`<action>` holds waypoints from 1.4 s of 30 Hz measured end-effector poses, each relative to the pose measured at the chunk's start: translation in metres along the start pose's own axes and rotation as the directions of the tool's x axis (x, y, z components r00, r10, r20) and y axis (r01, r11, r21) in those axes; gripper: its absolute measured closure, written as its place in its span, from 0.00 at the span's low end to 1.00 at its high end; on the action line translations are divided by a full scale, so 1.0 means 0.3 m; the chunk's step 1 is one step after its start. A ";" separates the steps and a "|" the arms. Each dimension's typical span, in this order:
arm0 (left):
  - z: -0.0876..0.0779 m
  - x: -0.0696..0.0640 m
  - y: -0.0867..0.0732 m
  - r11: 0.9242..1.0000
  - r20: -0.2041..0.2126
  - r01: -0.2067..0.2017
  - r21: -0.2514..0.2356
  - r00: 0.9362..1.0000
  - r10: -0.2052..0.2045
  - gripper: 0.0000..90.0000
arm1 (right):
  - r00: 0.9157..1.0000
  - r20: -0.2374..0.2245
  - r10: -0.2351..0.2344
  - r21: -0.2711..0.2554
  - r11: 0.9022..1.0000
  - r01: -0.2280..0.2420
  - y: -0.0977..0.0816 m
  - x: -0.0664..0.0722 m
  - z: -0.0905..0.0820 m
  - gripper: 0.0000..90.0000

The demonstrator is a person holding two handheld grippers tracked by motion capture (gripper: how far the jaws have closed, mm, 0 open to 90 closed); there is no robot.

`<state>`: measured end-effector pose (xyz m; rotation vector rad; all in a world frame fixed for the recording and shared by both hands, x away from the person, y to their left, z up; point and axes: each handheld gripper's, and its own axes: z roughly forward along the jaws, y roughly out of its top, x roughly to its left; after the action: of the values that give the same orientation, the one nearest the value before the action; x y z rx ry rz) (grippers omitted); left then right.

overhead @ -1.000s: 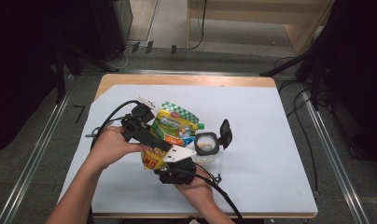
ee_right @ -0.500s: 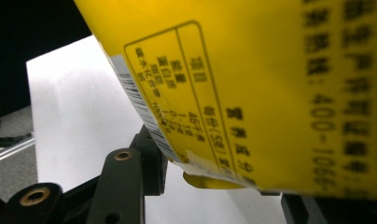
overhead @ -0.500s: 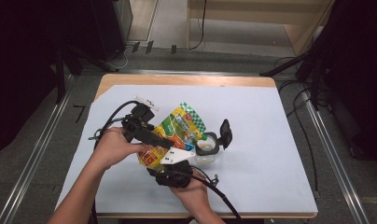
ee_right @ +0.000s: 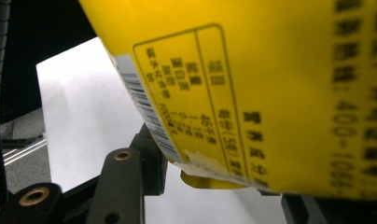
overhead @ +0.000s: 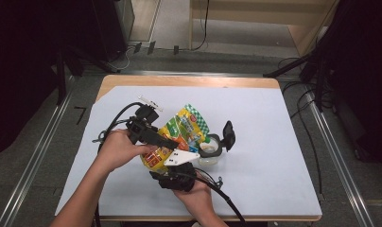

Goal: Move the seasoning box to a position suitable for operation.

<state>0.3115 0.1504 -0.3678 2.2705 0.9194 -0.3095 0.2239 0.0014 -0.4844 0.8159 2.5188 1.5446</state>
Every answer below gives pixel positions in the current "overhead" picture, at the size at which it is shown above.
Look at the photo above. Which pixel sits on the person's right hand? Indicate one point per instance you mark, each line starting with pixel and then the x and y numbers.
pixel 197 198

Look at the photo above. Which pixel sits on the white paper sheet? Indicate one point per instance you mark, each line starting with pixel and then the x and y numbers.
pixel 268 157

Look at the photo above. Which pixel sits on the clear jar with black lid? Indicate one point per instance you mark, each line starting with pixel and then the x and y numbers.
pixel 228 135

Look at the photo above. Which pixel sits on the black curtain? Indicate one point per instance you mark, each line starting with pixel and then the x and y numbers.
pixel 22 63
pixel 365 78

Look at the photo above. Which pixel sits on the black tape strip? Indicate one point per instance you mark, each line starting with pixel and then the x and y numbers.
pixel 137 47
pixel 151 47
pixel 176 49

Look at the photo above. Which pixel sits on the light wooden cabinet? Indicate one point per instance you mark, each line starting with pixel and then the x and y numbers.
pixel 258 12

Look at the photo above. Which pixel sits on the metal floor rail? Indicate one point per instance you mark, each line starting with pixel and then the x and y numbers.
pixel 31 164
pixel 340 164
pixel 179 73

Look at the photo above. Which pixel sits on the yellow pouch with green cap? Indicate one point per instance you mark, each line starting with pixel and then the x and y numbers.
pixel 182 126

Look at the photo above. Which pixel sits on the black stand leg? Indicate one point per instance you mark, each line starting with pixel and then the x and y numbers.
pixel 286 66

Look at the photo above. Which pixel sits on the black box cabinet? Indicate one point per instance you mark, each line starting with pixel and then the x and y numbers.
pixel 112 28

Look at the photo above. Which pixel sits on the black tripod stand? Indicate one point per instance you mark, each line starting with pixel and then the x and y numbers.
pixel 61 75

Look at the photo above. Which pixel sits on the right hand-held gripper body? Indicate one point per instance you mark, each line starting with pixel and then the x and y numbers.
pixel 179 181

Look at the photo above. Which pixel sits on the person's left hand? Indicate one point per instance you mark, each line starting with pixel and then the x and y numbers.
pixel 119 149

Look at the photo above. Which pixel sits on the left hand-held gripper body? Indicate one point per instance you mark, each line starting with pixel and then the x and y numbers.
pixel 142 129

